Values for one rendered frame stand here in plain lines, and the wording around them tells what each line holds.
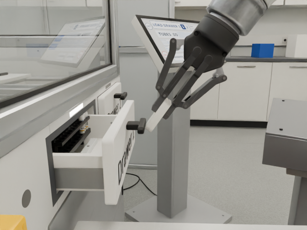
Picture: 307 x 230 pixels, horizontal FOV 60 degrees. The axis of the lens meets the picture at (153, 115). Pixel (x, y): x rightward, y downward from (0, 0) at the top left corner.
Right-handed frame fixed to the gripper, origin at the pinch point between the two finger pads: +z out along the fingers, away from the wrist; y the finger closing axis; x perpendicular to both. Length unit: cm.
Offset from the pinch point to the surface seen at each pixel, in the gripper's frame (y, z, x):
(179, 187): -50, 51, -95
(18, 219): 8.8, 8.2, 30.4
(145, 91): -3, 27, -165
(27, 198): 10.0, 13.5, 21.4
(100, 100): 12.0, 9.3, -16.9
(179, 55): -3, -12, -82
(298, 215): -53, 5, -18
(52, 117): 14.4, 6.9, 12.1
